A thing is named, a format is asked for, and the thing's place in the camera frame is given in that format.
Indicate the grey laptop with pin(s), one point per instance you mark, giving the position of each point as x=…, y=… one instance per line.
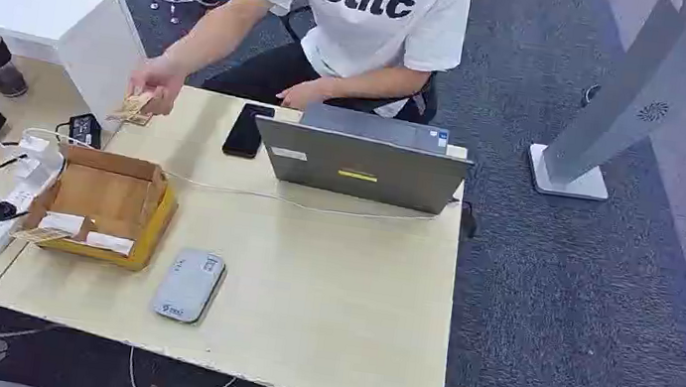
x=359, y=168

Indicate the person's left hand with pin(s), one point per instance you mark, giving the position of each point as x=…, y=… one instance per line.
x=303, y=94

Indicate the person's hand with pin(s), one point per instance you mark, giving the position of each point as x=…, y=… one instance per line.
x=303, y=94
x=162, y=83

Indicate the black smartphone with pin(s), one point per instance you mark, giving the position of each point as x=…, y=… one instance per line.
x=247, y=131

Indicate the person in white shirt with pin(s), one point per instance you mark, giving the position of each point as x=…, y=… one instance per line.
x=363, y=42

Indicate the grey card reader device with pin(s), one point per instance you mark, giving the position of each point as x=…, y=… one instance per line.
x=189, y=286

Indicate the person's right hand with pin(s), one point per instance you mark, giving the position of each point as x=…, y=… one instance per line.
x=162, y=83

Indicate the white paper slip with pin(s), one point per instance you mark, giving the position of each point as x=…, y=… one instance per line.
x=109, y=243
x=62, y=223

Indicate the brown cardboard box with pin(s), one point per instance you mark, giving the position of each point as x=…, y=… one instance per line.
x=104, y=194

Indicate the black power adapter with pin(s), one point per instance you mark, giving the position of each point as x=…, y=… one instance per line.
x=85, y=129

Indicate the grey stand with white base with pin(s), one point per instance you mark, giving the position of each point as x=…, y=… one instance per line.
x=627, y=103

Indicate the patterned card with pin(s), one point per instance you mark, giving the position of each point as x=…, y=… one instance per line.
x=39, y=235

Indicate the white plug adapter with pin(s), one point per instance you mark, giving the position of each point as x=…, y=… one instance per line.
x=34, y=149

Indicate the white power strip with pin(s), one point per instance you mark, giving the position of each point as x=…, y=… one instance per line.
x=28, y=187

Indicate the white cabinet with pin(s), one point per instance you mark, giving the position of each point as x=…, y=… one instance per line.
x=23, y=4

